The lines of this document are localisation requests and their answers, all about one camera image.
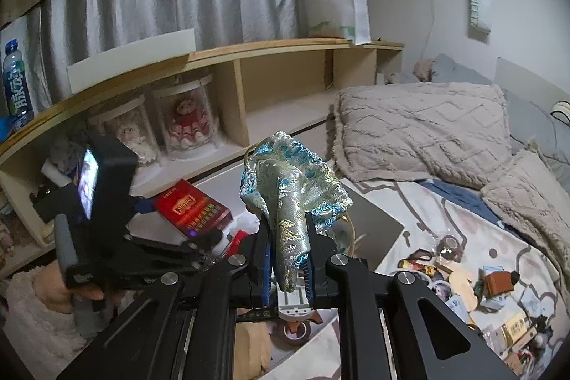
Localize red cigarette box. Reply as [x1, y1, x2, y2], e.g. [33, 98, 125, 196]
[152, 179, 233, 238]

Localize blue floral silk pouch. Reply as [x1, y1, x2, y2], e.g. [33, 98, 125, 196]
[240, 131, 353, 292]

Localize person left hand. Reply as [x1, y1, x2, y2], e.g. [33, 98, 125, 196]
[33, 260, 107, 314]

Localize white cardboard shoe box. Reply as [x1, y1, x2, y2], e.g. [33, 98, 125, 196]
[128, 156, 407, 380]

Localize wooden side shelf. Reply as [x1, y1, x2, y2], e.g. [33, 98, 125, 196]
[1, 38, 404, 275]

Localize water bottle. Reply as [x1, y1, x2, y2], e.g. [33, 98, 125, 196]
[3, 38, 34, 131]

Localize doll in red dress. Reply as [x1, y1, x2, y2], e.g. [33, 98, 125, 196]
[168, 97, 209, 150]

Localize brown leather wallet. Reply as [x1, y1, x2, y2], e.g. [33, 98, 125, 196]
[484, 271, 520, 298]

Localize cartoon print bed sheet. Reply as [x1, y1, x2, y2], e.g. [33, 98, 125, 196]
[349, 181, 569, 379]

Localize yellow small box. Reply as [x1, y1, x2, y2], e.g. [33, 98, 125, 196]
[501, 312, 528, 346]

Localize beige textured blanket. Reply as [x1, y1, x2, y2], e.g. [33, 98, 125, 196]
[333, 83, 569, 279]

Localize grey curtain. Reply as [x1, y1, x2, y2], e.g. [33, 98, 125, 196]
[1, 0, 307, 113]

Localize grey pillow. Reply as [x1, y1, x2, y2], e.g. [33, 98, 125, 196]
[432, 54, 569, 191]

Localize white headphones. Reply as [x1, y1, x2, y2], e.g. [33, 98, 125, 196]
[550, 100, 570, 125]

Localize hanging white tissue pouch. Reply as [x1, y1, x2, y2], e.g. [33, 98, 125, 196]
[470, 0, 492, 35]

